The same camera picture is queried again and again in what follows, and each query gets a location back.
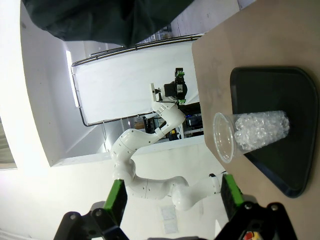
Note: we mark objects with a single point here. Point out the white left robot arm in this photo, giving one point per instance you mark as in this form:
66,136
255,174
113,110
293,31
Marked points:
150,187

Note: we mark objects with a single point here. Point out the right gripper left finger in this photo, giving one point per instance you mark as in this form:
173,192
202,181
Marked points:
115,200

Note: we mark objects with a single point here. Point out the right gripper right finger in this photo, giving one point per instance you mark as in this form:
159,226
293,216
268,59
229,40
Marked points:
231,192

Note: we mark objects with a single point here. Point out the black serving tray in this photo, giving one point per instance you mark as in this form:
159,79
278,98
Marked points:
270,92

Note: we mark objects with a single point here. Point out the person in dark shirt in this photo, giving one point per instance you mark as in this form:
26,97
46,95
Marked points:
112,20

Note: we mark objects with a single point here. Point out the white backdrop screen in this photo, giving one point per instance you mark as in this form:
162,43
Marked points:
120,87

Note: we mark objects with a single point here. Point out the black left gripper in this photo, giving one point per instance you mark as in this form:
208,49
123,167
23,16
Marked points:
170,90

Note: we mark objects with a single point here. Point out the tall clear iced cup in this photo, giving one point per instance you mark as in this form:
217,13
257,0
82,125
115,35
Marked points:
260,130

